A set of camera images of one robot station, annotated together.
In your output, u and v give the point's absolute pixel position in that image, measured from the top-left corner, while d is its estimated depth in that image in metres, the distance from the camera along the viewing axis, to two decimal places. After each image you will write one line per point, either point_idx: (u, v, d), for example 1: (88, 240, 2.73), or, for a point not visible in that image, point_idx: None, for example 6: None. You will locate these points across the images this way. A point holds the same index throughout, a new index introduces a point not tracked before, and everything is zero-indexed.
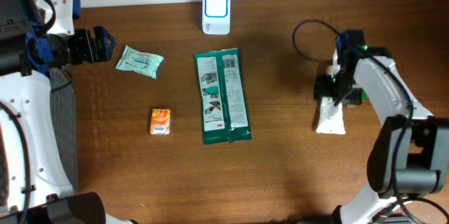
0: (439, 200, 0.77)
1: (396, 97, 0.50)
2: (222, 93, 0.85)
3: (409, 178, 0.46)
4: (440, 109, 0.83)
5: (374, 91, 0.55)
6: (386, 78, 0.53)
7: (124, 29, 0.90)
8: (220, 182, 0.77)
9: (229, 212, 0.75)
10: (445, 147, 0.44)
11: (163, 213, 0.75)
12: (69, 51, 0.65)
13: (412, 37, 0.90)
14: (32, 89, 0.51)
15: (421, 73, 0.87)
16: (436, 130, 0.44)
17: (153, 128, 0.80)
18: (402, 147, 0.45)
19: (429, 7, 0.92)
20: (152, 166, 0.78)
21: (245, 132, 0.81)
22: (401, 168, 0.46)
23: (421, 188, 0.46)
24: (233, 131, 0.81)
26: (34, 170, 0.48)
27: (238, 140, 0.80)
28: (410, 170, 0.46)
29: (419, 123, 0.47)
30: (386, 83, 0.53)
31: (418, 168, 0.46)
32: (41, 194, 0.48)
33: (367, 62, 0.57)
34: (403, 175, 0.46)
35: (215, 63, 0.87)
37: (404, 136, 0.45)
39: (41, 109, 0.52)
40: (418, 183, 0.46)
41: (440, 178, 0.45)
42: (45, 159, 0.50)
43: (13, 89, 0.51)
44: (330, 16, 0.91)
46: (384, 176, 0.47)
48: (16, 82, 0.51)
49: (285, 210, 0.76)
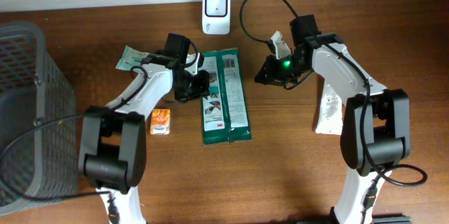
0: (439, 200, 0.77)
1: (352, 79, 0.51)
2: (222, 93, 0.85)
3: (380, 150, 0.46)
4: (440, 109, 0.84)
5: (332, 76, 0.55)
6: (342, 63, 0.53)
7: (124, 29, 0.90)
8: (220, 182, 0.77)
9: (229, 212, 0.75)
10: (403, 115, 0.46)
11: (163, 213, 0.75)
12: (190, 86, 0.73)
13: (413, 36, 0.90)
14: (164, 75, 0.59)
15: (421, 73, 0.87)
16: (391, 100, 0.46)
17: (153, 128, 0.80)
18: (366, 123, 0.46)
19: (428, 7, 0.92)
20: (152, 166, 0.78)
21: (245, 132, 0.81)
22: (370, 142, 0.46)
23: (392, 157, 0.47)
24: (233, 130, 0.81)
26: (136, 100, 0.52)
27: (238, 140, 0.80)
28: (378, 142, 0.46)
29: (378, 98, 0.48)
30: (342, 66, 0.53)
31: (385, 139, 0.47)
32: (128, 109, 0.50)
33: (321, 50, 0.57)
34: (375, 147, 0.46)
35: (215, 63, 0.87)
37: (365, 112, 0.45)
39: (158, 89, 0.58)
40: (389, 153, 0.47)
41: (406, 145, 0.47)
42: (148, 102, 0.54)
43: (153, 67, 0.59)
44: (331, 15, 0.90)
46: (358, 153, 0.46)
48: (161, 67, 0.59)
49: (285, 210, 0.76)
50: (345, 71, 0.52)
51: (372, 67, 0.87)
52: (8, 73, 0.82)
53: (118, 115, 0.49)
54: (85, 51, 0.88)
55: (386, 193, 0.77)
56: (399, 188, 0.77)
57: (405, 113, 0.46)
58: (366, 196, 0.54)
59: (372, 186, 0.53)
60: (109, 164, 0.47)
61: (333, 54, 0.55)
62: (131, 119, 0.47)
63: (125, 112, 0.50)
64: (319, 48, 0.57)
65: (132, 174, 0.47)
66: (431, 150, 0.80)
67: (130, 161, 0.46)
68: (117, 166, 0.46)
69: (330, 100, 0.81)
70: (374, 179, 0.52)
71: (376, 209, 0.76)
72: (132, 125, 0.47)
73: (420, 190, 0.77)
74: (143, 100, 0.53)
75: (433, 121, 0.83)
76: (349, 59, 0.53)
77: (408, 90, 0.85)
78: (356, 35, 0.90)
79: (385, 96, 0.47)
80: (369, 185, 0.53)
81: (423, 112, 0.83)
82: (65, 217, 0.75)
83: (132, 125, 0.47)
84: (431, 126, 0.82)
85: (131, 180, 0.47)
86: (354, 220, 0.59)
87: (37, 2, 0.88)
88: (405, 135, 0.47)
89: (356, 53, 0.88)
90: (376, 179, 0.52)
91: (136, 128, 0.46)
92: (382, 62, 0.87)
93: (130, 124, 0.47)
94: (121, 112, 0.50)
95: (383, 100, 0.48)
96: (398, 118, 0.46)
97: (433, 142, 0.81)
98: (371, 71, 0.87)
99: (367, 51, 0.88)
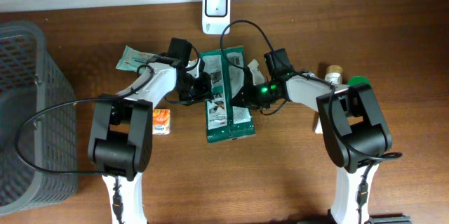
0: (438, 200, 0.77)
1: (319, 88, 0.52)
2: (226, 90, 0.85)
3: (361, 143, 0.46)
4: (440, 109, 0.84)
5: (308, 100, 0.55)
6: (311, 82, 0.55)
7: (125, 29, 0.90)
8: (220, 182, 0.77)
9: (229, 212, 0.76)
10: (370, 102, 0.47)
11: (163, 213, 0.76)
12: (192, 88, 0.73)
13: (412, 36, 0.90)
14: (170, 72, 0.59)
15: (421, 74, 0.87)
16: (357, 94, 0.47)
17: (153, 128, 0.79)
18: (337, 117, 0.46)
19: (429, 7, 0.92)
20: (152, 166, 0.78)
21: (249, 129, 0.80)
22: (349, 137, 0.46)
23: (377, 150, 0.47)
24: (237, 128, 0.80)
26: (143, 90, 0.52)
27: (240, 136, 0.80)
28: (358, 136, 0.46)
29: (346, 95, 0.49)
30: (311, 86, 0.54)
31: (365, 132, 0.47)
32: (136, 97, 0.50)
33: (292, 83, 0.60)
34: (356, 142, 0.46)
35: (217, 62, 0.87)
37: (334, 107, 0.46)
39: (163, 85, 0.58)
40: (372, 146, 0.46)
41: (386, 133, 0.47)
42: (154, 95, 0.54)
43: (159, 66, 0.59)
44: (330, 16, 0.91)
46: (340, 151, 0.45)
48: (165, 66, 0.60)
49: (284, 210, 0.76)
50: (311, 84, 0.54)
51: (372, 67, 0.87)
52: (8, 73, 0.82)
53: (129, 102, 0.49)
54: (85, 51, 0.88)
55: (386, 193, 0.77)
56: (399, 189, 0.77)
57: (373, 102, 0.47)
58: (358, 194, 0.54)
59: (362, 182, 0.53)
60: (117, 149, 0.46)
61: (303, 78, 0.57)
62: (141, 106, 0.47)
63: (135, 99, 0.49)
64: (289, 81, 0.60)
65: (141, 159, 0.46)
66: (431, 150, 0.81)
67: (137, 146, 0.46)
68: (124, 150, 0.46)
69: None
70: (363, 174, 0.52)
71: (376, 209, 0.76)
72: (140, 111, 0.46)
73: (421, 190, 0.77)
74: (150, 92, 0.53)
75: (433, 121, 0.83)
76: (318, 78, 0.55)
77: (407, 90, 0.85)
78: (356, 35, 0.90)
79: (351, 90, 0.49)
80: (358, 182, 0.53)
81: (423, 112, 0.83)
82: (65, 217, 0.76)
83: (142, 111, 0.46)
84: (431, 126, 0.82)
85: (139, 166, 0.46)
86: (351, 220, 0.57)
87: (37, 3, 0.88)
88: (381, 121, 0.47)
89: (355, 53, 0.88)
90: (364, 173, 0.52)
91: (145, 114, 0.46)
92: (382, 63, 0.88)
93: (140, 111, 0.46)
94: (130, 99, 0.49)
95: (351, 96, 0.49)
96: (370, 107, 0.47)
97: (433, 142, 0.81)
98: (370, 71, 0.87)
99: (366, 52, 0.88)
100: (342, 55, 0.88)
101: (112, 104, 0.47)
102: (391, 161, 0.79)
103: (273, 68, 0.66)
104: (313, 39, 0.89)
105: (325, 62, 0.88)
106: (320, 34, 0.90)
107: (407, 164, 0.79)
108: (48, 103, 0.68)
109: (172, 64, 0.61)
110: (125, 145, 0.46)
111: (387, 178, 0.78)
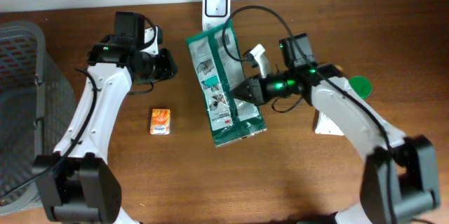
0: None
1: (368, 128, 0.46)
2: (222, 78, 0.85)
3: (407, 207, 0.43)
4: (440, 109, 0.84)
5: (343, 124, 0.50)
6: (356, 109, 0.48)
7: None
8: (220, 182, 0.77)
9: (229, 212, 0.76)
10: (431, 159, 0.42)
11: (163, 213, 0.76)
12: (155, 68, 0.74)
13: (413, 37, 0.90)
14: (118, 78, 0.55)
15: (421, 74, 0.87)
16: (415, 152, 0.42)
17: (153, 128, 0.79)
18: (391, 182, 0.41)
19: (429, 7, 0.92)
20: (153, 166, 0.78)
21: (256, 126, 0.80)
22: (397, 201, 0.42)
23: (419, 212, 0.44)
24: (244, 125, 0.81)
26: (88, 130, 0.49)
27: (250, 133, 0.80)
28: (405, 199, 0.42)
29: (398, 148, 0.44)
30: (353, 112, 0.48)
31: (412, 194, 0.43)
32: (82, 150, 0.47)
33: (321, 89, 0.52)
34: (403, 207, 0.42)
35: (205, 47, 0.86)
37: (393, 170, 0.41)
39: (116, 95, 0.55)
40: (417, 210, 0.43)
41: (436, 196, 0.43)
42: (102, 126, 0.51)
43: (104, 72, 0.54)
44: (330, 16, 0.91)
46: (384, 215, 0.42)
48: (111, 70, 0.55)
49: (285, 210, 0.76)
50: (353, 112, 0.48)
51: (372, 68, 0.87)
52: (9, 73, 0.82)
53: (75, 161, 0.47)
54: (85, 52, 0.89)
55: None
56: None
57: (431, 161, 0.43)
58: None
59: None
60: (79, 204, 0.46)
61: (337, 93, 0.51)
62: (87, 166, 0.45)
63: (80, 156, 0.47)
64: (319, 87, 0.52)
65: (106, 213, 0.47)
66: None
67: (101, 205, 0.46)
68: (88, 208, 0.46)
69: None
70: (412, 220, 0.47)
71: None
72: (88, 173, 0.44)
73: None
74: (96, 130, 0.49)
75: (433, 121, 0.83)
76: (355, 97, 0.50)
77: (407, 90, 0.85)
78: (356, 35, 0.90)
79: (410, 147, 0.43)
80: None
81: (423, 112, 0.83)
82: None
83: (90, 173, 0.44)
84: (430, 126, 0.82)
85: (106, 218, 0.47)
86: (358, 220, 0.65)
87: (37, 3, 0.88)
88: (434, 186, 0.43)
89: (355, 53, 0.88)
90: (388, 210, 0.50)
91: (95, 174, 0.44)
92: (382, 63, 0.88)
93: (89, 172, 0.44)
94: (76, 156, 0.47)
95: (405, 150, 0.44)
96: (426, 170, 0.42)
97: (433, 143, 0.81)
98: (370, 71, 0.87)
99: (366, 52, 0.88)
100: (342, 55, 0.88)
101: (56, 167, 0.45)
102: None
103: (296, 62, 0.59)
104: (313, 39, 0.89)
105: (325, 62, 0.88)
106: (320, 34, 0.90)
107: None
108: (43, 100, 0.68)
109: (125, 64, 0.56)
110: (87, 204, 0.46)
111: None
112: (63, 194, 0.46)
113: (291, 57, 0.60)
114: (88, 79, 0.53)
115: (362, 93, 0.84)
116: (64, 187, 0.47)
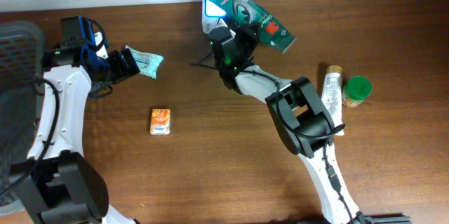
0: (439, 200, 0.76)
1: (266, 86, 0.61)
2: (277, 23, 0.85)
3: (311, 132, 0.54)
4: (440, 109, 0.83)
5: (255, 92, 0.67)
6: (264, 81, 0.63)
7: (124, 29, 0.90)
8: (219, 182, 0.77)
9: (229, 212, 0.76)
10: (316, 97, 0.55)
11: (163, 213, 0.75)
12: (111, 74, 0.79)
13: (412, 37, 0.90)
14: (76, 77, 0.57)
15: (421, 74, 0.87)
16: (299, 89, 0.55)
17: (153, 128, 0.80)
18: (287, 113, 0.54)
19: (429, 7, 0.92)
20: (152, 166, 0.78)
21: (281, 48, 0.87)
22: (299, 128, 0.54)
23: (324, 132, 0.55)
24: (280, 37, 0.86)
26: (58, 130, 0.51)
27: (284, 45, 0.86)
28: (305, 124, 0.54)
29: (290, 90, 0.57)
30: (257, 81, 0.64)
31: (310, 121, 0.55)
32: (57, 149, 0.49)
33: (240, 77, 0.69)
34: (306, 132, 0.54)
35: (243, 1, 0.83)
37: (281, 105, 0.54)
39: (78, 94, 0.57)
40: (317, 131, 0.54)
41: (327, 117, 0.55)
42: (72, 123, 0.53)
43: (61, 74, 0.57)
44: (330, 16, 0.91)
46: (292, 141, 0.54)
48: (69, 71, 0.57)
49: (284, 210, 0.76)
50: (258, 82, 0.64)
51: (372, 67, 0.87)
52: (10, 72, 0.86)
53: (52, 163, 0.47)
54: None
55: (386, 193, 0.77)
56: (399, 188, 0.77)
57: (313, 94, 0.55)
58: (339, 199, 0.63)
59: (344, 206, 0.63)
60: (69, 202, 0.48)
61: (249, 74, 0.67)
62: (64, 161, 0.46)
63: (55, 156, 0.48)
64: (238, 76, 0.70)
65: (96, 203, 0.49)
66: (432, 150, 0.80)
67: (88, 199, 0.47)
68: (76, 205, 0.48)
69: (330, 92, 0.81)
70: (324, 157, 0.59)
71: (377, 209, 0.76)
72: (68, 167, 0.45)
73: (421, 190, 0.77)
74: (66, 129, 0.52)
75: (433, 120, 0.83)
76: (262, 72, 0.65)
77: (407, 90, 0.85)
78: (356, 34, 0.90)
79: (277, 91, 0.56)
80: (339, 206, 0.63)
81: (424, 112, 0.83)
82: None
83: (69, 166, 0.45)
84: (431, 126, 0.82)
85: (96, 210, 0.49)
86: (340, 211, 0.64)
87: (38, 2, 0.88)
88: (323, 109, 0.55)
89: (355, 53, 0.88)
90: (341, 197, 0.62)
91: (74, 167, 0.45)
92: (382, 62, 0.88)
93: (67, 166, 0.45)
94: (52, 156, 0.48)
95: (295, 90, 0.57)
96: (312, 99, 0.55)
97: (433, 142, 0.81)
98: (370, 71, 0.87)
99: (366, 51, 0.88)
100: (342, 55, 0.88)
101: (35, 170, 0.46)
102: (391, 161, 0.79)
103: (255, 35, 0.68)
104: (313, 39, 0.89)
105: (325, 62, 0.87)
106: (320, 33, 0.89)
107: (407, 164, 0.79)
108: (38, 105, 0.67)
109: (81, 64, 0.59)
110: (74, 202, 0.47)
111: (387, 178, 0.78)
112: (48, 198, 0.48)
113: (254, 34, 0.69)
114: (47, 84, 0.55)
115: (362, 93, 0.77)
116: (44, 193, 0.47)
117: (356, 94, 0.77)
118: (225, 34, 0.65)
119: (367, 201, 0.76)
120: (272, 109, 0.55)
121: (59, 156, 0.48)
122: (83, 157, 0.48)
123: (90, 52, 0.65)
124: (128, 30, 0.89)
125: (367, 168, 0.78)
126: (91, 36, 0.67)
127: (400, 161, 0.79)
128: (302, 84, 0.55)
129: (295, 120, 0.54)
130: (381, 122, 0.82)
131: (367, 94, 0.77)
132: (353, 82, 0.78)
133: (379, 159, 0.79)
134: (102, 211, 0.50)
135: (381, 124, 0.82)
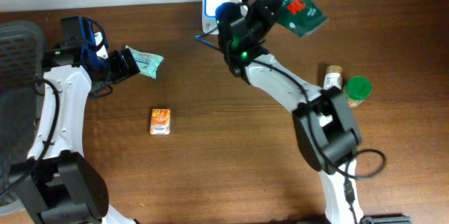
0: (439, 200, 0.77)
1: (290, 91, 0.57)
2: (305, 1, 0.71)
3: (337, 150, 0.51)
4: (440, 109, 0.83)
5: (271, 89, 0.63)
6: (285, 83, 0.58)
7: (125, 29, 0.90)
8: (220, 182, 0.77)
9: (229, 212, 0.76)
10: (348, 112, 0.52)
11: (163, 213, 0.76)
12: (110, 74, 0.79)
13: (413, 36, 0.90)
14: (77, 77, 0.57)
15: (421, 74, 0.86)
16: (330, 103, 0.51)
17: (153, 128, 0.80)
18: (316, 128, 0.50)
19: (429, 6, 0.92)
20: (152, 165, 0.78)
21: (303, 31, 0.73)
22: (326, 145, 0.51)
23: (349, 148, 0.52)
24: (306, 18, 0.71)
26: (58, 130, 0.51)
27: (306, 28, 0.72)
28: (332, 141, 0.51)
29: (318, 102, 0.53)
30: (276, 78, 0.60)
31: (337, 137, 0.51)
32: (57, 149, 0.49)
33: (252, 67, 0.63)
34: (332, 149, 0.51)
35: None
37: (311, 121, 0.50)
39: (78, 94, 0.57)
40: (344, 148, 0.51)
41: (355, 135, 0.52)
42: (72, 122, 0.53)
43: (61, 74, 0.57)
44: (330, 15, 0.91)
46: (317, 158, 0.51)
48: (69, 71, 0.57)
49: (285, 210, 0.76)
50: (278, 83, 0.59)
51: (372, 67, 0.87)
52: (9, 72, 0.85)
53: (52, 163, 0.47)
54: None
55: (386, 193, 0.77)
56: (399, 189, 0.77)
57: (345, 109, 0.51)
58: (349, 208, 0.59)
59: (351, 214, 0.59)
60: (69, 203, 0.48)
61: (264, 68, 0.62)
62: (64, 161, 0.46)
63: (55, 156, 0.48)
64: (248, 67, 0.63)
65: (97, 203, 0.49)
66: (432, 149, 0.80)
67: (88, 199, 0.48)
68: (76, 205, 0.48)
69: None
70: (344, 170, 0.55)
71: (376, 209, 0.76)
72: (68, 167, 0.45)
73: (421, 191, 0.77)
74: (66, 129, 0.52)
75: (433, 120, 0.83)
76: (280, 69, 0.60)
77: (407, 90, 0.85)
78: (356, 34, 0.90)
79: (306, 105, 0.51)
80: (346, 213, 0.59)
81: (424, 112, 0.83)
82: None
83: (69, 166, 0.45)
84: (431, 126, 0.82)
85: (96, 210, 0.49)
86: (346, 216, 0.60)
87: (37, 3, 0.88)
88: (353, 126, 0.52)
89: (355, 53, 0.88)
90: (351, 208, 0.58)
91: (75, 167, 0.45)
92: (382, 62, 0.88)
93: (67, 167, 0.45)
94: (52, 156, 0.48)
95: (323, 103, 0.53)
96: (343, 115, 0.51)
97: (433, 142, 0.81)
98: (370, 71, 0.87)
99: (366, 51, 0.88)
100: (343, 55, 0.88)
101: (35, 170, 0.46)
102: (391, 161, 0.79)
103: (272, 15, 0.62)
104: (313, 39, 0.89)
105: (325, 62, 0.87)
106: (320, 33, 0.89)
107: (407, 164, 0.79)
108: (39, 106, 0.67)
109: (81, 63, 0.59)
110: (74, 202, 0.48)
111: (387, 178, 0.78)
112: (48, 199, 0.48)
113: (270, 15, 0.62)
114: (47, 84, 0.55)
115: (361, 93, 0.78)
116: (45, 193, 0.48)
117: (356, 94, 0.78)
118: (233, 12, 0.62)
119: (367, 201, 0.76)
120: (299, 123, 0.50)
121: (59, 156, 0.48)
122: (84, 157, 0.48)
123: (91, 52, 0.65)
124: (129, 30, 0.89)
125: (367, 168, 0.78)
126: (91, 36, 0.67)
127: (400, 161, 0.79)
128: (334, 97, 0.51)
129: (323, 137, 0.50)
130: (381, 122, 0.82)
131: (367, 94, 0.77)
132: (353, 82, 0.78)
133: (379, 159, 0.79)
134: (102, 211, 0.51)
135: (381, 125, 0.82)
